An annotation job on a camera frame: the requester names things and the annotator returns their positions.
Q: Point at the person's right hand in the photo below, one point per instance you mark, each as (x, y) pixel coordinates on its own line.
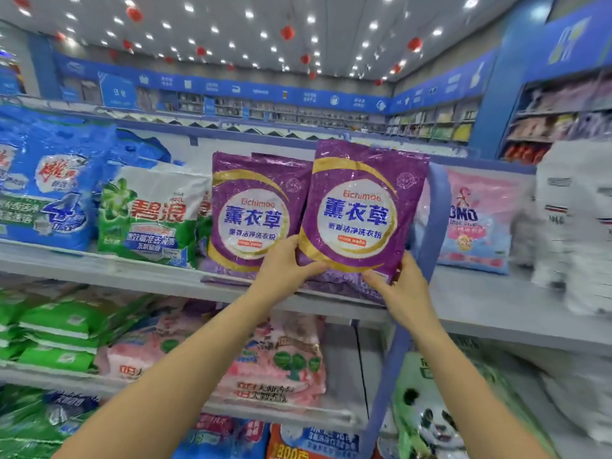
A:
(406, 301)

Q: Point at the person's left hand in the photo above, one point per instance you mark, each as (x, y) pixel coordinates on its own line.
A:
(282, 277)

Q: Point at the pile of pink detergent bags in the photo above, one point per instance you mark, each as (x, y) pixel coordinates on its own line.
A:
(277, 363)

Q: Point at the grey shelf with blue frame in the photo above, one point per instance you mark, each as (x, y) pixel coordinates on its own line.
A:
(507, 310)

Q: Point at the pink detergent bag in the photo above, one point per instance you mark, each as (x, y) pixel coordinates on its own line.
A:
(483, 224)

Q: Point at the panda green detergent bag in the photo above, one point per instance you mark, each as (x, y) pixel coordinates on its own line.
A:
(430, 416)

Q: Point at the white green detergent bag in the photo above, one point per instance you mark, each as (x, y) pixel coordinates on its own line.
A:
(153, 220)

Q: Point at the plain blue detergent bag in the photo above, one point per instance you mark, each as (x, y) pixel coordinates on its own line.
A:
(215, 437)

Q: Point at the stack of green bags below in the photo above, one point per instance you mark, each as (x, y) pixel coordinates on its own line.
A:
(67, 325)

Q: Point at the person's left forearm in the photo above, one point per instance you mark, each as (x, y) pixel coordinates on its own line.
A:
(163, 396)

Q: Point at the person's right forearm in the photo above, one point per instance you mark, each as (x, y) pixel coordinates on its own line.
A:
(478, 406)

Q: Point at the hanging red lanterns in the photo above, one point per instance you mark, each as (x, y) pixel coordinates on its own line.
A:
(288, 32)

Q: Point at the blue aisle sign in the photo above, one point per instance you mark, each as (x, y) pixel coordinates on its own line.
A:
(119, 90)

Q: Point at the ceiling spotlights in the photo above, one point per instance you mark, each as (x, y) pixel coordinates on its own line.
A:
(249, 13)

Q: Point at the blue sign with utensil icons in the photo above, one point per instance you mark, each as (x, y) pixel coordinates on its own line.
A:
(579, 38)

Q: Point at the far wall racks with goods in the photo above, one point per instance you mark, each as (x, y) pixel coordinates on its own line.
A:
(287, 114)

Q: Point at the blue wall sign band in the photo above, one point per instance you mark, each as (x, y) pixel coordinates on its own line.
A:
(239, 90)

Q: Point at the wall rack with pink goods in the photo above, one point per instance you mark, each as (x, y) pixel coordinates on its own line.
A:
(555, 114)

